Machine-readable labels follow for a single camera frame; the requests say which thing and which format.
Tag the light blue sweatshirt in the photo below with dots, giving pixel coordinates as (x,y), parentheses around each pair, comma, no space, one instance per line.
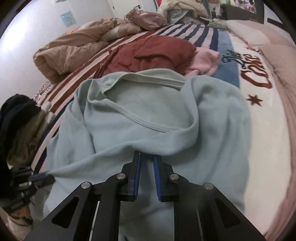
(200,125)

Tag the person left hand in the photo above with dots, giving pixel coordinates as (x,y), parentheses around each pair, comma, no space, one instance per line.
(21,216)

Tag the small pink garment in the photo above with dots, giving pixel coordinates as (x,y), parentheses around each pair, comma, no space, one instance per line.
(204,62)

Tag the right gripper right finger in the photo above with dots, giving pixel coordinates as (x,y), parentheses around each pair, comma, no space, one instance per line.
(201,212)

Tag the white bed headboard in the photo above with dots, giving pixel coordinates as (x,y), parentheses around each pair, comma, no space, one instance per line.
(272,19)

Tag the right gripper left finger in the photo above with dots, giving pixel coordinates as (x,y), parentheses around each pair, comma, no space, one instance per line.
(92,211)

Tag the blue wall poster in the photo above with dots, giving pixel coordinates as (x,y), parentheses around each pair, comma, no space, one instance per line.
(68,19)

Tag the pink brown crumpled duvet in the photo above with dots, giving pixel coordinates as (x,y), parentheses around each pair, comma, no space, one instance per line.
(70,51)

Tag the black knit garment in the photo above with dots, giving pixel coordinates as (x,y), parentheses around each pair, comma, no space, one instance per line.
(16,112)

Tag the dark red garment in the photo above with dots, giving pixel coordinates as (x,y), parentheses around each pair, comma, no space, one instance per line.
(149,53)

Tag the white door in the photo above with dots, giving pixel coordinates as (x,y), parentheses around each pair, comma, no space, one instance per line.
(122,7)

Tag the far pink pillow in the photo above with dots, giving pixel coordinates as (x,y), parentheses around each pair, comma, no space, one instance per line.
(257,34)

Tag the cream clothes pile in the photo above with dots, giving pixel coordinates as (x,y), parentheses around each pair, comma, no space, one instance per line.
(175,10)

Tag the shiny pink bag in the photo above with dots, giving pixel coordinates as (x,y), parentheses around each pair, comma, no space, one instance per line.
(146,20)

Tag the left cream sweater forearm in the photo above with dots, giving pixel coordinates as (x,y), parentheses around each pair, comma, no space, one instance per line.
(20,227)

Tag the olive green garment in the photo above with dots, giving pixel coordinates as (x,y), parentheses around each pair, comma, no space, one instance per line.
(28,138)

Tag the striped cola blanket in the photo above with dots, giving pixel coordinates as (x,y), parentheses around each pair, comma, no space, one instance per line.
(246,69)

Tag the black bookshelf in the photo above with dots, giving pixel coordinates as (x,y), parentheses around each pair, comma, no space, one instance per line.
(237,10)

